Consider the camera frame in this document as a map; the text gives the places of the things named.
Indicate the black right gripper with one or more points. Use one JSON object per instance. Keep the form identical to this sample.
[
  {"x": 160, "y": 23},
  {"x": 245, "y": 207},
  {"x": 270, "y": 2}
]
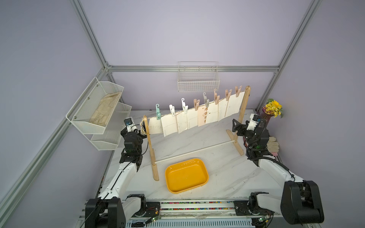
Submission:
[{"x": 239, "y": 126}]

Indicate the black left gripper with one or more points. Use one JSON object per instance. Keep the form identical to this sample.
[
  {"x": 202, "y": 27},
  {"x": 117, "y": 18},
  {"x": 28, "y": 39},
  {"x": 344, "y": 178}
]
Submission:
[{"x": 122, "y": 134}]

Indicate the white postcard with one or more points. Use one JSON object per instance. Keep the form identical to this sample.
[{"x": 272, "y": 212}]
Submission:
[
  {"x": 212, "y": 113},
  {"x": 222, "y": 105},
  {"x": 155, "y": 126},
  {"x": 182, "y": 122},
  {"x": 169, "y": 124},
  {"x": 192, "y": 118},
  {"x": 234, "y": 104}
]

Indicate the pink lettered postcard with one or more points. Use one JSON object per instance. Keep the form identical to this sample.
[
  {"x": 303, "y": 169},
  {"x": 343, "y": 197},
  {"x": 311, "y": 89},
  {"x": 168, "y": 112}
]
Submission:
[{"x": 202, "y": 115}]

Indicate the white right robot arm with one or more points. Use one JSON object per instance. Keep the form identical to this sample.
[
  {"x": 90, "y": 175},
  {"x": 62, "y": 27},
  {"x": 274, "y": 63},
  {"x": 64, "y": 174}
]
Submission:
[{"x": 300, "y": 201}]

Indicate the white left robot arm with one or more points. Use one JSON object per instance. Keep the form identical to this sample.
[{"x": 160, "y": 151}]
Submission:
[{"x": 108, "y": 210}]

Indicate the wooden clothesline rack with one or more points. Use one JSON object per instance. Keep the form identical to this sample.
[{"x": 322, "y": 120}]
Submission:
[{"x": 198, "y": 137}]

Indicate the white mesh lower shelf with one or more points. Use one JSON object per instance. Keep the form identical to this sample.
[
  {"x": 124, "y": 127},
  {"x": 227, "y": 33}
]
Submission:
[{"x": 111, "y": 137}]

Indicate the white mesh shelf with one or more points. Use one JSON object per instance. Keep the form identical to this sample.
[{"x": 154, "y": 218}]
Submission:
[
  {"x": 83, "y": 113},
  {"x": 111, "y": 137}
]

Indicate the dark purple vase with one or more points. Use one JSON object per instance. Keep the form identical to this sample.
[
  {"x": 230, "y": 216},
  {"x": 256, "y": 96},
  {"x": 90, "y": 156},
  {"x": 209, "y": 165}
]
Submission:
[{"x": 264, "y": 116}]

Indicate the green plastic clothespin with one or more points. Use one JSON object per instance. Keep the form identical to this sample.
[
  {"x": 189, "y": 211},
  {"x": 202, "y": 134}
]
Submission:
[{"x": 158, "y": 113}]

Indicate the grey plastic clothespin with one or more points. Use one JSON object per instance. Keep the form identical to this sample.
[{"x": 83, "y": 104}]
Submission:
[{"x": 206, "y": 100}]

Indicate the beige cloth in shelf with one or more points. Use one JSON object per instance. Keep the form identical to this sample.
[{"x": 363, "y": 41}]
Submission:
[{"x": 105, "y": 109}]

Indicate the beige work gloves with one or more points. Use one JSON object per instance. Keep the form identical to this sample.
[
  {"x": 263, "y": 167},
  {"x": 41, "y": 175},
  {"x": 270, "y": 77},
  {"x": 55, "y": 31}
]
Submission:
[{"x": 273, "y": 145}]

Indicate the pink wooden clothespin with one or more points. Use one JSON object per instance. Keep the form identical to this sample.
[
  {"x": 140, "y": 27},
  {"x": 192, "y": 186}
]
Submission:
[{"x": 196, "y": 104}]

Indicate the white mesh upper shelf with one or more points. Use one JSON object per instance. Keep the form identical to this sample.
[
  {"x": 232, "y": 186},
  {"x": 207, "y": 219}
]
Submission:
[{"x": 83, "y": 113}]

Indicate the white plastic clothespin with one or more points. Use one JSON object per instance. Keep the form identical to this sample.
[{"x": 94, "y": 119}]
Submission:
[{"x": 172, "y": 109}]

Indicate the white hooked clothespin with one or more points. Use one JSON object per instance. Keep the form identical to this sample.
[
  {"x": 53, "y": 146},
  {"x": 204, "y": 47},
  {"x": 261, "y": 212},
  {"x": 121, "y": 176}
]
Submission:
[{"x": 184, "y": 106}]

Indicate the yellow plastic tray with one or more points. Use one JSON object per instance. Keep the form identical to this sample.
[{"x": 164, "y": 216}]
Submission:
[{"x": 186, "y": 175}]

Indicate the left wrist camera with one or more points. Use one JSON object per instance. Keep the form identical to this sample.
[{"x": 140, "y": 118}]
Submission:
[{"x": 130, "y": 126}]

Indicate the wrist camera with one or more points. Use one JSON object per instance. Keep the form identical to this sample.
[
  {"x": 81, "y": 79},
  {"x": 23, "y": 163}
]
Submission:
[
  {"x": 130, "y": 126},
  {"x": 254, "y": 120}
]

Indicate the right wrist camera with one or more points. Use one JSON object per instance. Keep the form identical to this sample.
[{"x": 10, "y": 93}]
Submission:
[{"x": 254, "y": 120}]

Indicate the white wire wall basket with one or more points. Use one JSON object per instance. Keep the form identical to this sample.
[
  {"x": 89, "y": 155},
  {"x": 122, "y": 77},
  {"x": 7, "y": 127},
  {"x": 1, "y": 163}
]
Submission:
[{"x": 197, "y": 76}]

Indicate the aluminium cage frame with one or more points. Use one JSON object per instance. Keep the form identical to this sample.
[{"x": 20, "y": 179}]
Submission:
[{"x": 22, "y": 185}]

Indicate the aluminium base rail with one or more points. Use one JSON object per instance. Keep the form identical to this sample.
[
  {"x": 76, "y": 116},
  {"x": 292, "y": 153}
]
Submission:
[{"x": 220, "y": 213}]

